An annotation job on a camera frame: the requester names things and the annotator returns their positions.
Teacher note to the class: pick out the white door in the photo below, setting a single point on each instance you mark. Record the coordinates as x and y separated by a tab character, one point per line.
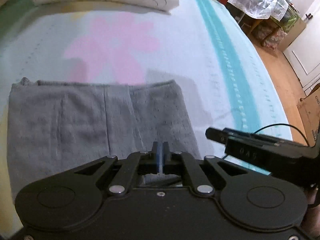
307	52

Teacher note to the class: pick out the cardboard sheet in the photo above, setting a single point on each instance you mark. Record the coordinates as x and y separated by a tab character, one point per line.
292	36

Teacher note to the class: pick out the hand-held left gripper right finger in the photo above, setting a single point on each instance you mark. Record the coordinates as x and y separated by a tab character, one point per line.
165	155

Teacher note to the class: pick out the floral bag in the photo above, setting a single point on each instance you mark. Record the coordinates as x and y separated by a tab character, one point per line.
273	38

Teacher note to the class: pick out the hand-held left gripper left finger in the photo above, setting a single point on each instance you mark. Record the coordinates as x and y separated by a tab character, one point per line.
156	155

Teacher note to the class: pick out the green patterned bag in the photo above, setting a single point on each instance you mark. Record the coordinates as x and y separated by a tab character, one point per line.
290	20

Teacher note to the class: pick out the grey pants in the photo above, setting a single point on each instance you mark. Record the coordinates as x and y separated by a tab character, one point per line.
87	120

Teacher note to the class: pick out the cardboard box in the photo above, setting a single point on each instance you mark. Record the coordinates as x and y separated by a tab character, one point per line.
311	115

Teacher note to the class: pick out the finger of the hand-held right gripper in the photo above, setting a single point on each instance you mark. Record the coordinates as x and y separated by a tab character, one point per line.
216	135

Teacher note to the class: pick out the wooden table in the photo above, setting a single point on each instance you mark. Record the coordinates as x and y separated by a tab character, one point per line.
257	26

